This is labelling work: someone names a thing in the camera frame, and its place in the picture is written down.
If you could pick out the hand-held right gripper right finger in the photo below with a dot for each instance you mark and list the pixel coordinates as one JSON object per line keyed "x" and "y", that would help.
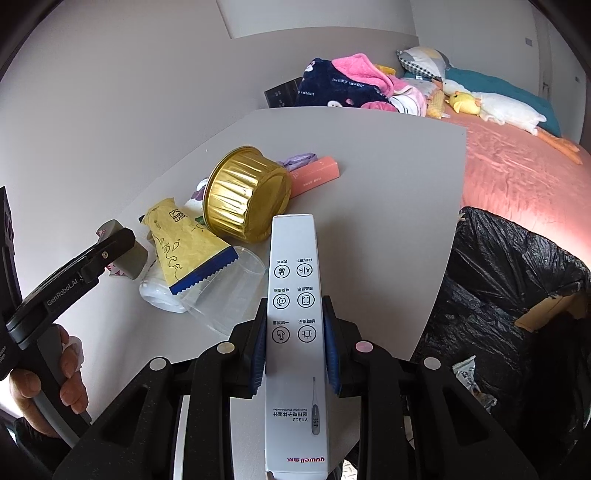
{"x": 330, "y": 350}

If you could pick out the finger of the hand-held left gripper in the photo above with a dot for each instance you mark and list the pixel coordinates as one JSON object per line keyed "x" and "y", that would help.
{"x": 108, "y": 254}

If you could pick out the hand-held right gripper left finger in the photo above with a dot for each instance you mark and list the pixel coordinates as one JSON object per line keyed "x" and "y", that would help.
{"x": 258, "y": 350}

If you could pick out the small grey carton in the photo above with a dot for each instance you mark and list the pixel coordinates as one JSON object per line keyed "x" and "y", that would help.
{"x": 134, "y": 263}

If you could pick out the white thermometer box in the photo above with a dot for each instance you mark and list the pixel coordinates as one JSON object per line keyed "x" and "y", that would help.
{"x": 295, "y": 323}

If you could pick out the gold foil bowl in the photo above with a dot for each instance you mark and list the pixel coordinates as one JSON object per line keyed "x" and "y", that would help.
{"x": 244, "y": 198}

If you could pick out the black trash bag bin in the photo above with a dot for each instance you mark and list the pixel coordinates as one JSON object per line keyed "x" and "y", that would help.
{"x": 498, "y": 286}

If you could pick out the cardboard box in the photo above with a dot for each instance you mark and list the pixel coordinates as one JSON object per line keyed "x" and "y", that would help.
{"x": 545, "y": 311}

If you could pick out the person's left hand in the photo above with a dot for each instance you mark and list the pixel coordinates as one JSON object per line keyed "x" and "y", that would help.
{"x": 74, "y": 392}

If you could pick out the clear plastic cup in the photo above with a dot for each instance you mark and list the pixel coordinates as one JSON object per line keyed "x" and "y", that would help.
{"x": 231, "y": 295}

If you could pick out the yellow paper packet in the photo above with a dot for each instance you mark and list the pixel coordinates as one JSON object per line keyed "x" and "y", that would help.
{"x": 180, "y": 244}

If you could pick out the white purple printed packet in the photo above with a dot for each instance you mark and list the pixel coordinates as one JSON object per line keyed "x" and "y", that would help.
{"x": 196, "y": 194}

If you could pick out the crumpled white wrapper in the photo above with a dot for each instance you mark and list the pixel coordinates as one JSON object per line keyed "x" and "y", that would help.
{"x": 466, "y": 374}

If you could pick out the pink box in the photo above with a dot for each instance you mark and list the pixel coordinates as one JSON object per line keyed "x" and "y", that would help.
{"x": 316, "y": 177}

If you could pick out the purple plastic bag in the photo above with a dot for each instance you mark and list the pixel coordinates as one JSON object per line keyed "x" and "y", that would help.
{"x": 298, "y": 160}

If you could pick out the pink bed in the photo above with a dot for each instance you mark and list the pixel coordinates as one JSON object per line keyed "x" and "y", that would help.
{"x": 508, "y": 175}

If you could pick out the white pink printed cloth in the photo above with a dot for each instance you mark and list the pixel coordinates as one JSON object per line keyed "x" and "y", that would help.
{"x": 408, "y": 102}

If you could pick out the navy printed blanket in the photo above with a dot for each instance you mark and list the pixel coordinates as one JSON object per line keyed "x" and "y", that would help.
{"x": 323, "y": 87}

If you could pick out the yellow striped plush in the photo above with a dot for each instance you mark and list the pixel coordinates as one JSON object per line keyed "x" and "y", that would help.
{"x": 436, "y": 102}

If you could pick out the grey patterned pillow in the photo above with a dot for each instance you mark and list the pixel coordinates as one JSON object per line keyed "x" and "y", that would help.
{"x": 415, "y": 84}

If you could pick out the yellow duck plush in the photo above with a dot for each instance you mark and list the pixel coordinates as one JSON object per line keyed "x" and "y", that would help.
{"x": 464, "y": 102}

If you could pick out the yellow cloth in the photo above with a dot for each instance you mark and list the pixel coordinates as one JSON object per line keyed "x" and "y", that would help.
{"x": 384, "y": 70}

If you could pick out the pink fleece blanket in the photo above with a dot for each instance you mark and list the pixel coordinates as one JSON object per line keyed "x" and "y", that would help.
{"x": 360, "y": 64}

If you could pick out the white goose plush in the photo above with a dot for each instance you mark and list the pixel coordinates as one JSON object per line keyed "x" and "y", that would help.
{"x": 508, "y": 108}

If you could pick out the checked pillow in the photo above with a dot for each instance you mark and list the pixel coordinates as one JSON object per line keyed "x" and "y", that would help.
{"x": 425, "y": 60}

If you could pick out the teal pillow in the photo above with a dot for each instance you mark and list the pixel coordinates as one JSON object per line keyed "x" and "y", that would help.
{"x": 498, "y": 83}

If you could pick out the black wall panel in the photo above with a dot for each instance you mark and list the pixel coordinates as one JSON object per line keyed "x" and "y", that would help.
{"x": 281, "y": 94}

